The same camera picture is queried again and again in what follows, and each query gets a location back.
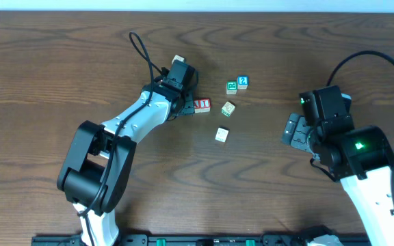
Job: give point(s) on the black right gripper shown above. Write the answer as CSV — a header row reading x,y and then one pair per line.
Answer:
x,y
293,129

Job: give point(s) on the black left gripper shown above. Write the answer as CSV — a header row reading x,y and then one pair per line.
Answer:
x,y
188,104

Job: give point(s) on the red A wooden block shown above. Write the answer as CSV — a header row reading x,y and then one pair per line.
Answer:
x,y
197,106

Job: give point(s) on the red I wooden block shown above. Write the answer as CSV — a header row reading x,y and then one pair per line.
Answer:
x,y
205,105

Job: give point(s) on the blue 2 wooden block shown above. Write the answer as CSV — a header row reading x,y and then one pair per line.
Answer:
x,y
242,82

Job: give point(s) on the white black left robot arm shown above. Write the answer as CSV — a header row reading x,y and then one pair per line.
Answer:
x,y
95,172

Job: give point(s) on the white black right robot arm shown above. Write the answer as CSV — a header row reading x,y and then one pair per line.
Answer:
x,y
360,159

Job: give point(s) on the wooden block green side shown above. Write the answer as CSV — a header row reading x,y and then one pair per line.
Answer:
x,y
227,109

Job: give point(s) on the plain wooden block far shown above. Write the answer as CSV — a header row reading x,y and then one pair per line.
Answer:
x,y
178,58

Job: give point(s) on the plain wooden block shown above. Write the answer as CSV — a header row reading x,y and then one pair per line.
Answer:
x,y
178,58
221,134

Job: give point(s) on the plain wooden block centre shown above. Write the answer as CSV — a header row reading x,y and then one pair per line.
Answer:
x,y
221,134

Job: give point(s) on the green R wooden block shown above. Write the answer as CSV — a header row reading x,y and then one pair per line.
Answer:
x,y
231,87

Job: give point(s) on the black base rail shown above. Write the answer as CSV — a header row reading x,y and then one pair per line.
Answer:
x,y
320,235

